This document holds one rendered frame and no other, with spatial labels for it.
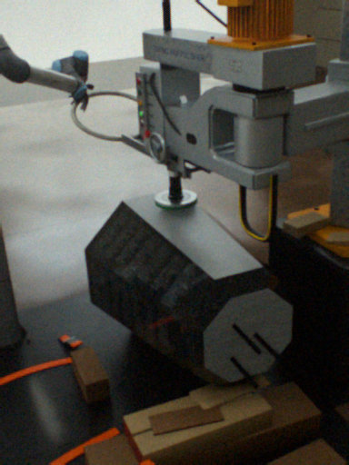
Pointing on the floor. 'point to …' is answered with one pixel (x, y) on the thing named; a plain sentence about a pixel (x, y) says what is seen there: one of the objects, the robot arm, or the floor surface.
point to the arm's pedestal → (10, 331)
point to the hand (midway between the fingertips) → (80, 107)
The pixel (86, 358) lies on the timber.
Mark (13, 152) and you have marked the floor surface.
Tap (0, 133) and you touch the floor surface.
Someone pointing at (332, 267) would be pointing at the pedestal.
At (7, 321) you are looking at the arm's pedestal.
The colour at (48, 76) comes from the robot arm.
